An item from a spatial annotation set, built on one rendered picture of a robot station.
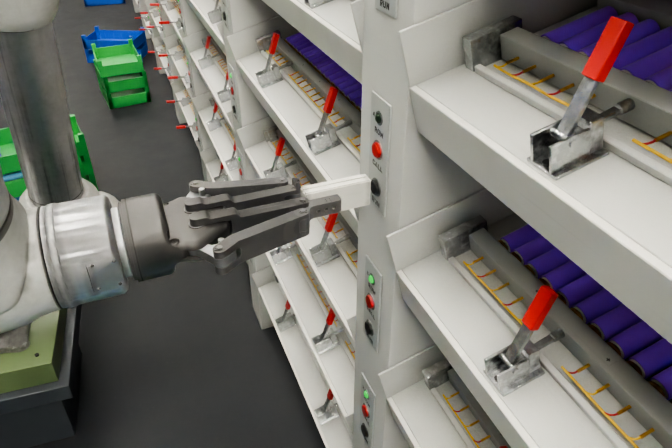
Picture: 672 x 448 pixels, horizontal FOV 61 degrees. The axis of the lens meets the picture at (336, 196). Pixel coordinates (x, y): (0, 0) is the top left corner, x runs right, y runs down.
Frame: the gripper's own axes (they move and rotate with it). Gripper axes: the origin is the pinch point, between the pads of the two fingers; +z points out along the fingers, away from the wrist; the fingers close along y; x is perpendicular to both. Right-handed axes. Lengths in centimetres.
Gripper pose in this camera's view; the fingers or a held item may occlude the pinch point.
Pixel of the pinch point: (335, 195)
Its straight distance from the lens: 56.7
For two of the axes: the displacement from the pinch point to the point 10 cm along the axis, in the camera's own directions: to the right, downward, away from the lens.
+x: 0.0, -8.4, -5.4
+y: 3.7, 5.0, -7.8
